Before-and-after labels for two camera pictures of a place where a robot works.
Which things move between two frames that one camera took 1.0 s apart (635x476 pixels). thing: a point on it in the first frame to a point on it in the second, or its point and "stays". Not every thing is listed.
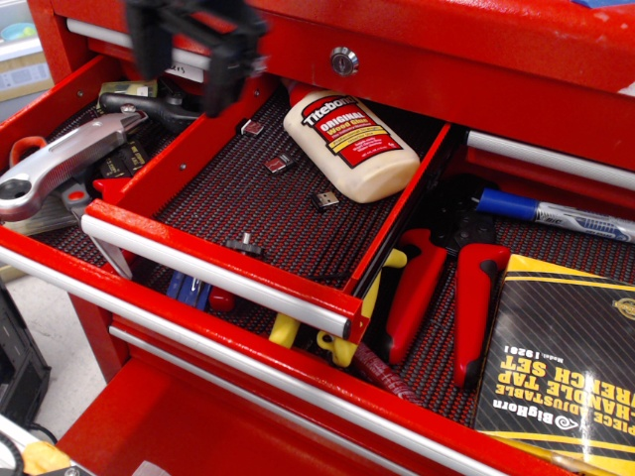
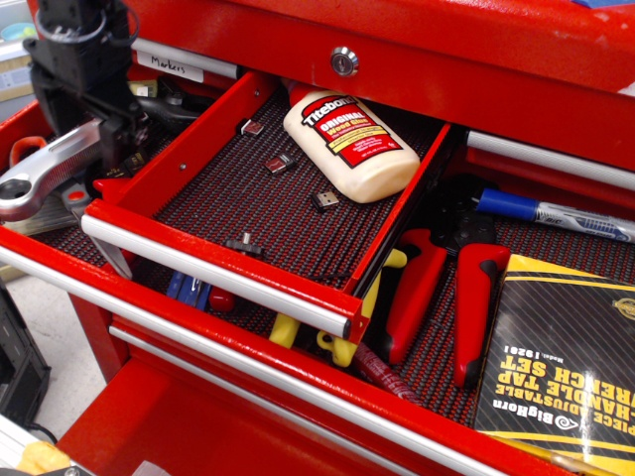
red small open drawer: [235, 200] stays
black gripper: [235, 26] to [84, 47]
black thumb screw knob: [244, 246] stays
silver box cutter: [26, 178] stays
